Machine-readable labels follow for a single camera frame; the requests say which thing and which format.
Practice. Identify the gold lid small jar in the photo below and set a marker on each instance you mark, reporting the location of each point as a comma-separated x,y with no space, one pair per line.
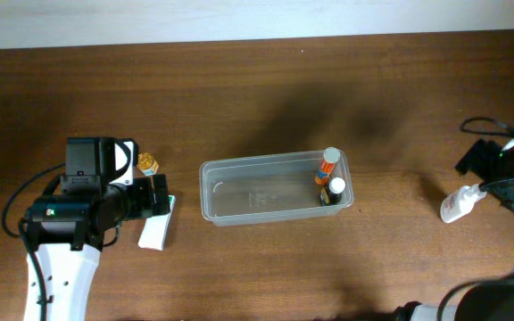
147,164

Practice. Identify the orange tube white cap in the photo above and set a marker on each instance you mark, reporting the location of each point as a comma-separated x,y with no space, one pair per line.
330,158

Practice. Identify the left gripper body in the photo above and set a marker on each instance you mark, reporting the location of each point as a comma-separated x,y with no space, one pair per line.
160,194

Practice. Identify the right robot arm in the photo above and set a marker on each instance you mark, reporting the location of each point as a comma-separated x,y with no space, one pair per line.
481,299

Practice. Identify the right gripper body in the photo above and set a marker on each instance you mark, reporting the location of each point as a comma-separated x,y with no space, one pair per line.
494,168

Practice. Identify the dark bottle white cap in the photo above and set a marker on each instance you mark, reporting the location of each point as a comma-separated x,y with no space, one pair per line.
332,192

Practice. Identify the white green medicine box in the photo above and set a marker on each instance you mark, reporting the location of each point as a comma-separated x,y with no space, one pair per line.
155,230

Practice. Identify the white spray bottle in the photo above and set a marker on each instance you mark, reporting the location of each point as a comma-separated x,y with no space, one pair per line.
460,203

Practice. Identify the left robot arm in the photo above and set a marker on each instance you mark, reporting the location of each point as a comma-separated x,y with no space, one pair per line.
64,230

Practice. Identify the clear plastic container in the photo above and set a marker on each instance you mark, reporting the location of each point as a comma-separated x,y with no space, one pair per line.
268,188

